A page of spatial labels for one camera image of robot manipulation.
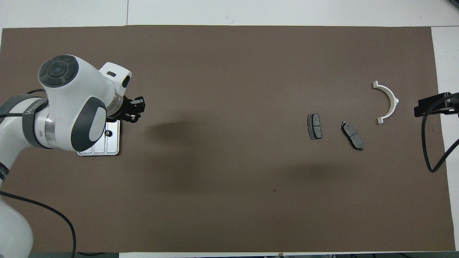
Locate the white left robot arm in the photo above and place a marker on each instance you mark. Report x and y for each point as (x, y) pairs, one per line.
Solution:
(68, 104)

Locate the white semicircular bracket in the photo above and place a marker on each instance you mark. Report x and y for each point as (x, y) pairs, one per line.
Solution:
(392, 98)

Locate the curved grey brake pad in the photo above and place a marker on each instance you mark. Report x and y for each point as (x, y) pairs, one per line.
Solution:
(352, 135)

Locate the brown table mat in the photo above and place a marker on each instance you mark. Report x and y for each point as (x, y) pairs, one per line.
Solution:
(233, 61)

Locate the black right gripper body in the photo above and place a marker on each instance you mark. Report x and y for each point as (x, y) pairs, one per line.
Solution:
(425, 107)

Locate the rectangular grey brake pad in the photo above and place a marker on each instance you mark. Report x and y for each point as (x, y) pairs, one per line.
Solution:
(315, 126)

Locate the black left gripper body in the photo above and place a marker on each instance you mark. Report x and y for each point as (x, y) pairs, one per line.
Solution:
(126, 109)

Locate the silver metal tray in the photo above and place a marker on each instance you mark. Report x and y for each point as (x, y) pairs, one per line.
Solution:
(114, 143)

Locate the small black bearing gear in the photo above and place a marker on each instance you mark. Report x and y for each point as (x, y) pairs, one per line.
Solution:
(107, 133)

